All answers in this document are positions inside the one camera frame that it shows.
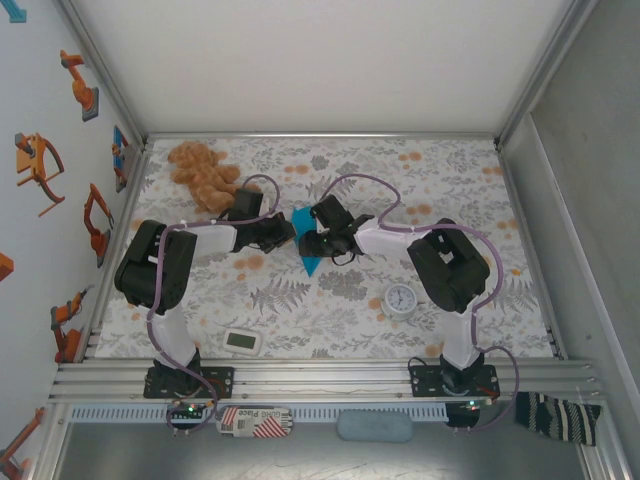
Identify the blue cloth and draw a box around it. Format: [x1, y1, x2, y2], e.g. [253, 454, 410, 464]
[290, 205, 326, 278]

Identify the floral print table mat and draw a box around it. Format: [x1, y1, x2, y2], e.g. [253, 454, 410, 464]
[94, 137, 556, 360]

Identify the brown plush teddy bear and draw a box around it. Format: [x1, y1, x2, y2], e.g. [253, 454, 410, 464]
[167, 142, 262, 214]

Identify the white round alarm clock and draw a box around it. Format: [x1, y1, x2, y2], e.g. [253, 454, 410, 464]
[382, 283, 426, 319]

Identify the white digital timer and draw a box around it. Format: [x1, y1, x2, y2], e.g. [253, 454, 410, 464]
[222, 328, 264, 357]

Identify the red white striped pouch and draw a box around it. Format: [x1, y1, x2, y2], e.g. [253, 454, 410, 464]
[215, 405, 294, 440]

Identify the grey blue sponge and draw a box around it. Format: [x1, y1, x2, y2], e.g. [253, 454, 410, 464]
[336, 409, 414, 444]

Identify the black white striped sock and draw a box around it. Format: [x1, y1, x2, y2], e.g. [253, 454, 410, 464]
[514, 391, 604, 448]

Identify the aluminium profile frame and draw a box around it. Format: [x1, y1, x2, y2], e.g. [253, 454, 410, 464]
[29, 0, 631, 480]

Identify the thin black wire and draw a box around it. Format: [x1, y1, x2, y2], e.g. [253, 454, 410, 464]
[406, 354, 444, 374]

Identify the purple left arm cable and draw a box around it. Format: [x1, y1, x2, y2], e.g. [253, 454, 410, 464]
[147, 173, 281, 437]

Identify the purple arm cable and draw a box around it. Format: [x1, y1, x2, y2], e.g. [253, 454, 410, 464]
[147, 173, 281, 437]
[319, 173, 524, 434]

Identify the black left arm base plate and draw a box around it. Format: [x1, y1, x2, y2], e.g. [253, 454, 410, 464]
[143, 366, 236, 400]

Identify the blue orange machine wall sticker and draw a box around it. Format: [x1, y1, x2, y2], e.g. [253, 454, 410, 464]
[112, 124, 132, 194]

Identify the white slotted cable duct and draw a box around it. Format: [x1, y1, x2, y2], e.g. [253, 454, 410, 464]
[69, 403, 449, 422]

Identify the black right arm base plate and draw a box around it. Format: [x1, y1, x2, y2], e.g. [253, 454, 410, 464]
[408, 364, 500, 400]

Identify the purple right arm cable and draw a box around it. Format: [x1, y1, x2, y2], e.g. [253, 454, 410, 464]
[319, 173, 524, 434]

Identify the orange claw machine wall sticker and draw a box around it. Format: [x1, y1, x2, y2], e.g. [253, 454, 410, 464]
[13, 132, 67, 219]

